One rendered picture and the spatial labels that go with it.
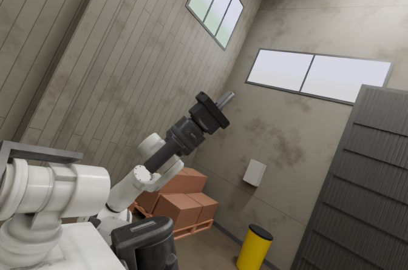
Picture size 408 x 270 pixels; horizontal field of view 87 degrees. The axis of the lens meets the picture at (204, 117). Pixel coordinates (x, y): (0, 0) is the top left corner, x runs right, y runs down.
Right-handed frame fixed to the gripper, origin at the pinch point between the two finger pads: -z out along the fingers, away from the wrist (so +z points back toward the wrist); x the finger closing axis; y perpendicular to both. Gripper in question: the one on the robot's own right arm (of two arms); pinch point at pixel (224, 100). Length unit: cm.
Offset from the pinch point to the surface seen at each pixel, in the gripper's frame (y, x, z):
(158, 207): 236, -145, 124
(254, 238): 175, -252, 50
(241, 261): 176, -267, 85
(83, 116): 264, 19, 105
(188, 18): 339, 29, -117
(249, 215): 252, -297, 38
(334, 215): 159, -317, -61
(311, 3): 349, -106, -357
